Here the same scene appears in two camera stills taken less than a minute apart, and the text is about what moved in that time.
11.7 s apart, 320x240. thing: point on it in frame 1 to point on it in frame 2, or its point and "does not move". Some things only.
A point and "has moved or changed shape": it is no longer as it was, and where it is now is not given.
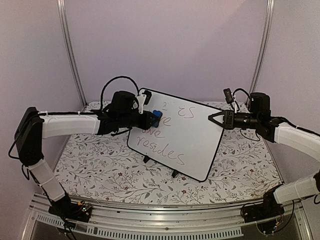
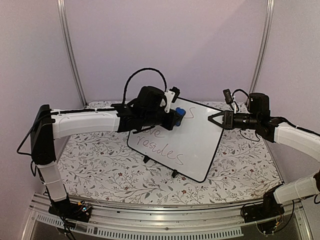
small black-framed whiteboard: x=186 y=141 does not move
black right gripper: x=228 y=119 does not move
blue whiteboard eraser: x=157 y=115 has moved or changed shape
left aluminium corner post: x=64 y=24 does not move
